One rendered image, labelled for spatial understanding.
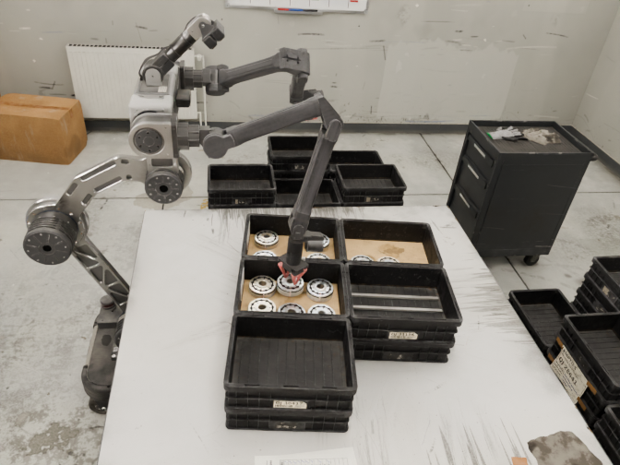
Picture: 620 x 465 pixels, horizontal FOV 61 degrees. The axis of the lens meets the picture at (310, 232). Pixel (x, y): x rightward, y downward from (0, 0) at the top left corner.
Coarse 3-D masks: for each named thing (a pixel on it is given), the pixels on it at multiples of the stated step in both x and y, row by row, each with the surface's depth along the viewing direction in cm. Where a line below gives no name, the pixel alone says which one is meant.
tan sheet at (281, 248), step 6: (252, 234) 229; (252, 240) 226; (282, 240) 228; (330, 240) 230; (252, 246) 222; (282, 246) 224; (330, 246) 227; (252, 252) 219; (276, 252) 221; (282, 252) 221; (306, 252) 222; (312, 252) 223; (324, 252) 223; (330, 252) 224; (330, 258) 220
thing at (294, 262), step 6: (288, 252) 189; (282, 258) 193; (288, 258) 190; (294, 258) 189; (300, 258) 190; (288, 264) 191; (294, 264) 190; (300, 264) 192; (306, 264) 192; (294, 270) 189; (300, 270) 190
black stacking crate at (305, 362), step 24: (240, 336) 181; (264, 336) 182; (288, 336) 182; (312, 336) 182; (336, 336) 182; (240, 360) 173; (264, 360) 174; (288, 360) 175; (312, 360) 176; (336, 360) 177; (288, 384) 167; (312, 384) 168; (336, 384) 169; (240, 408) 159; (264, 408) 160; (288, 408) 160; (312, 408) 161; (336, 408) 162
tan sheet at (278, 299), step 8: (248, 280) 205; (248, 288) 202; (304, 288) 204; (336, 288) 206; (248, 296) 198; (272, 296) 199; (280, 296) 199; (296, 296) 200; (304, 296) 200; (336, 296) 202; (248, 304) 194; (280, 304) 196; (304, 304) 197; (312, 304) 197; (328, 304) 198; (336, 304) 198; (336, 312) 195
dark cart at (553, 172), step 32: (480, 128) 332; (544, 128) 341; (480, 160) 325; (512, 160) 302; (544, 160) 306; (576, 160) 309; (480, 192) 326; (512, 192) 317; (544, 192) 321; (576, 192) 324; (480, 224) 328; (512, 224) 333; (544, 224) 337
